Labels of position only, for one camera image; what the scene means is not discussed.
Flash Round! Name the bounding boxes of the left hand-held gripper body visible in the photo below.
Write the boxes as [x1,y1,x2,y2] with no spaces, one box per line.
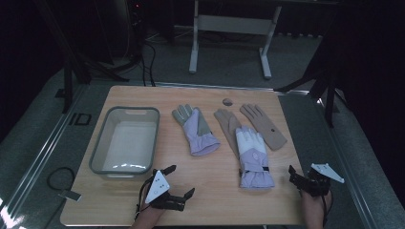
[144,170,187,212]

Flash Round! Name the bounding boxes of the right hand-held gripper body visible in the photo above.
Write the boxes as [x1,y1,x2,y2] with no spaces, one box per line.
[299,162,346,198]

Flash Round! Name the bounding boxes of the purple and white ski glove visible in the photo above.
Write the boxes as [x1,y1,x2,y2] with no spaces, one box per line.
[235,125,276,190]

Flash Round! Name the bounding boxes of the purple glove with grey palm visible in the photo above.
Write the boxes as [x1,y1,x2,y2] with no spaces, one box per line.
[171,103,222,156]

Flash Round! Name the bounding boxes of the grey plastic basin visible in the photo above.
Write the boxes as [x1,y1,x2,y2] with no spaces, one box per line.
[89,106,160,179]

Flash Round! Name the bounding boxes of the beige knit glove with button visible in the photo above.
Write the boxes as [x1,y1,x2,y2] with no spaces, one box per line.
[239,103,288,152]

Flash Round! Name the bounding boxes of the plain beige knit glove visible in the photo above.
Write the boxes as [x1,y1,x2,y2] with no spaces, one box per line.
[213,108,243,158]

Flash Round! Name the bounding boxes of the person's right hand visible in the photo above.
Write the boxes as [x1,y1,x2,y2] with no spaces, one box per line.
[300,190,333,223]

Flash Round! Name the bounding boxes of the person's left hand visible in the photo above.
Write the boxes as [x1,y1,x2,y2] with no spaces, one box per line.
[137,186,166,222]

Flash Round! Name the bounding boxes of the black metal stand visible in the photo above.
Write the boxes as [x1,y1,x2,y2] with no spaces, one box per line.
[275,31,344,129]

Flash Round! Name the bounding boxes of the grey floor plate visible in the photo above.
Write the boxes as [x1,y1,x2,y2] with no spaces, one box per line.
[57,189,82,202]

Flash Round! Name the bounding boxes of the black floor marking tape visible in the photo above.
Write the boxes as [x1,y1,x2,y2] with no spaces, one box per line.
[68,112,93,127]

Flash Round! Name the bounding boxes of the black tripod stand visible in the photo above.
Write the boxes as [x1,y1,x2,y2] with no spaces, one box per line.
[34,0,130,115]

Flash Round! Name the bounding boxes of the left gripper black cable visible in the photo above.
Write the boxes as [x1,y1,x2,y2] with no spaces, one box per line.
[135,173,160,221]

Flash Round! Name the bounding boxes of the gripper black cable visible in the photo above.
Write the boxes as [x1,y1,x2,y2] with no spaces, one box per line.
[135,173,160,221]
[320,190,334,228]

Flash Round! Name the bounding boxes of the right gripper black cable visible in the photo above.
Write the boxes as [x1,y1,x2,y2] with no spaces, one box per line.
[320,190,334,228]

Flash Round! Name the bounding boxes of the metal floor rail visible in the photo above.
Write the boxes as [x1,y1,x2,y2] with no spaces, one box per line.
[275,89,381,229]
[0,83,89,223]

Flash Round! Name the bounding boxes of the black floor cable loop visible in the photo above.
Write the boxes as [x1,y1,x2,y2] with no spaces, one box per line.
[47,166,76,192]

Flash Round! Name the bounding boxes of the black background floor cables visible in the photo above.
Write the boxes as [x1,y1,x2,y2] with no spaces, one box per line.
[139,39,158,88]

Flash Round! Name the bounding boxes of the white desk frame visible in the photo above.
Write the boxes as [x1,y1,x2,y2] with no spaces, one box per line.
[188,0,283,80]

